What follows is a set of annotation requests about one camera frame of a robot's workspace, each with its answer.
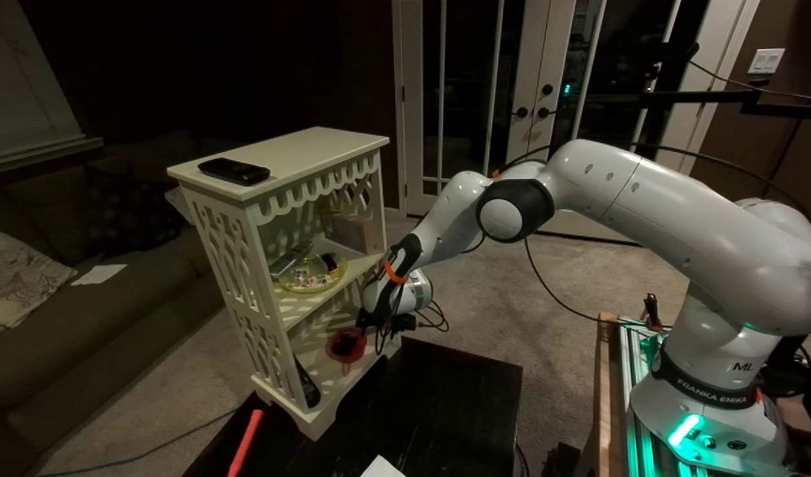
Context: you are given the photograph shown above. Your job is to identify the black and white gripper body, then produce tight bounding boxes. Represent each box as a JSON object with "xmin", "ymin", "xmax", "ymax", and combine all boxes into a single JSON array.
[{"xmin": 356, "ymin": 269, "xmax": 433, "ymax": 332}]

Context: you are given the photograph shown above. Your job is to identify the orange red bowl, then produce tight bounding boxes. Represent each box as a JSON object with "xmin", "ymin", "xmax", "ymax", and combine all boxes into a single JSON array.
[{"xmin": 325, "ymin": 329, "xmax": 366, "ymax": 363}]

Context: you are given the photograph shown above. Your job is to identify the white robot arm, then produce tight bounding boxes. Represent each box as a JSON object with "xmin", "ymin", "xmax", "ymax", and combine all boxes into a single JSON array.
[{"xmin": 359, "ymin": 138, "xmax": 811, "ymax": 407}]

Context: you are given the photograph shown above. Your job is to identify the yellow plate on shelf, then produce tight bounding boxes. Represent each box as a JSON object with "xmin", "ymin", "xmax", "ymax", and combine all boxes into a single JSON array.
[{"xmin": 274, "ymin": 252, "xmax": 343, "ymax": 293}]

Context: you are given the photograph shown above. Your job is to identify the white wooden shelf unit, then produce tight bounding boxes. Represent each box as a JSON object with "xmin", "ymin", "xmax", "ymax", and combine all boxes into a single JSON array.
[{"xmin": 166, "ymin": 128, "xmax": 399, "ymax": 440}]

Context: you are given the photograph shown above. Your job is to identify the white paper sheet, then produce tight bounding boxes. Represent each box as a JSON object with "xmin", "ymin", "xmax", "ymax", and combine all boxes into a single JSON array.
[{"xmin": 359, "ymin": 455, "xmax": 404, "ymax": 477}]

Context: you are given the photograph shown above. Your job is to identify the black remote control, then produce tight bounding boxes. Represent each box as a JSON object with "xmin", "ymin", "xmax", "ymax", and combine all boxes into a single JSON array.
[{"xmin": 199, "ymin": 155, "xmax": 270, "ymax": 186}]

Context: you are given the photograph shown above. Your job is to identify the white french doors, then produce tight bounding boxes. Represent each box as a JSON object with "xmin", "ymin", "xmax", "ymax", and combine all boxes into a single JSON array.
[{"xmin": 390, "ymin": 0, "xmax": 761, "ymax": 248}]

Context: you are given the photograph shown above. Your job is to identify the small paper on sofa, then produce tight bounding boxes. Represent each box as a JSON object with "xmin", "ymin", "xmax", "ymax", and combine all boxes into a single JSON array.
[{"xmin": 72, "ymin": 261, "xmax": 126, "ymax": 285}]

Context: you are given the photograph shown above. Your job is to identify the dark sofa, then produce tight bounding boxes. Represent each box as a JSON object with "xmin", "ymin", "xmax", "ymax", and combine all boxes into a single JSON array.
[{"xmin": 0, "ymin": 133, "xmax": 223, "ymax": 477}]

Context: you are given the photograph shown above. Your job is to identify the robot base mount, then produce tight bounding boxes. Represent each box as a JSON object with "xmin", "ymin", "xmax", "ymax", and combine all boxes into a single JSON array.
[{"xmin": 592, "ymin": 312, "xmax": 811, "ymax": 477}]

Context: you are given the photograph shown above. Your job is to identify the black camera stand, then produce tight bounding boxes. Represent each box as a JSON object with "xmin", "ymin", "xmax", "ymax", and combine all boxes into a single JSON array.
[{"xmin": 588, "ymin": 0, "xmax": 811, "ymax": 154}]

